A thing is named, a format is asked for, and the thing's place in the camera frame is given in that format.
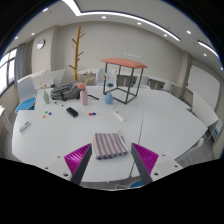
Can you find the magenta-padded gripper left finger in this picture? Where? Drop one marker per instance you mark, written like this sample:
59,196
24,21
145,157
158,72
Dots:
78,160

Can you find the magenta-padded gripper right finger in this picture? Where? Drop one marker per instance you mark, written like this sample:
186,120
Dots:
145,160

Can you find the grey white striped towel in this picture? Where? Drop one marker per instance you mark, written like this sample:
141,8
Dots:
109,145

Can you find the red round magnet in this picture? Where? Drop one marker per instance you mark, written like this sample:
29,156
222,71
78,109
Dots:
90,114

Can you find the black rectangular box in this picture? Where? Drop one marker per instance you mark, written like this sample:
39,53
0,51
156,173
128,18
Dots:
72,111

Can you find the white remote control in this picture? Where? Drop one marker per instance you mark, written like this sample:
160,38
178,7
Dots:
119,115
25,126

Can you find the orange round magnet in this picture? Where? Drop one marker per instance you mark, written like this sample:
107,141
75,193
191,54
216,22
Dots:
43,117

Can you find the black marker pen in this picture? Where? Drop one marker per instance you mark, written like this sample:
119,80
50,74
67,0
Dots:
58,104

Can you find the pink vase with flowers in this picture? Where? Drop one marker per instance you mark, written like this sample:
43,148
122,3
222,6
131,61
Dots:
84,98

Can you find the thin black pen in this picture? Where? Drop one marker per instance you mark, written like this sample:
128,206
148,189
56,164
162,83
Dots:
93,97

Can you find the blue vase with dried flowers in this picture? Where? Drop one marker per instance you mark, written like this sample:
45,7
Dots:
109,99

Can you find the grey backpack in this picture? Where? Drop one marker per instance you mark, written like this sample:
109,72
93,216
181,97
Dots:
65,92

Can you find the green vase with dried flowers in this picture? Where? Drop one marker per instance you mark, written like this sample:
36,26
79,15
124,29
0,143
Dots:
46,98

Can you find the white chair with blue seat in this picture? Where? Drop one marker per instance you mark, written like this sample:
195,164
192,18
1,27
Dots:
26,90

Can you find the black-framed orange-topped small table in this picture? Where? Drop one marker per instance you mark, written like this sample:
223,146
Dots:
124,62

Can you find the yellow wooden coat tree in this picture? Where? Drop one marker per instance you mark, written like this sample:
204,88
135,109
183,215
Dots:
77,53

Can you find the window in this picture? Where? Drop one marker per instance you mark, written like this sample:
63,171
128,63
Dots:
5,73

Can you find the grey curtain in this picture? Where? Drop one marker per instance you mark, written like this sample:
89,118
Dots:
20,61

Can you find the ceiling lights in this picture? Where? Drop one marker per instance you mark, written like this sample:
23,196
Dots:
139,23

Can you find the white wall board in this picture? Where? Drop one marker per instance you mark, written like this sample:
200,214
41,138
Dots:
203,85

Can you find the round wall clock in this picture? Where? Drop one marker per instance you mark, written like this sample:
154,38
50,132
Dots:
40,44

